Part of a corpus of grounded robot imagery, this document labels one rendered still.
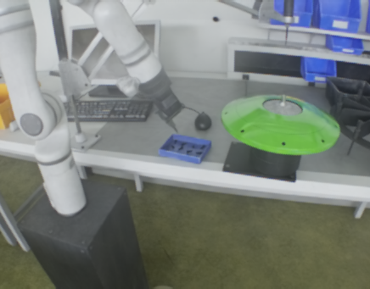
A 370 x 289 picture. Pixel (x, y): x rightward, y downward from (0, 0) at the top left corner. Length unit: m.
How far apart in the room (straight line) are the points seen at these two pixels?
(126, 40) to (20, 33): 0.21
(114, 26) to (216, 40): 1.08
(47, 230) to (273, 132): 0.61
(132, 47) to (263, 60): 1.09
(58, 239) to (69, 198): 0.11
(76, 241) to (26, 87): 0.37
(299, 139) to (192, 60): 1.13
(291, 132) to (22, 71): 0.57
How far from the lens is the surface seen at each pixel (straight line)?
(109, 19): 0.55
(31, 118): 0.60
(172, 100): 0.66
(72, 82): 0.84
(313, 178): 0.77
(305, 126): 0.64
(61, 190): 0.70
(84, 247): 0.68
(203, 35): 1.59
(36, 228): 0.78
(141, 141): 0.88
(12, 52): 0.57
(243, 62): 1.59
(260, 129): 0.61
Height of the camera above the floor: 1.36
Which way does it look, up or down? 31 degrees down
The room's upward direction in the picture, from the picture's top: 2 degrees counter-clockwise
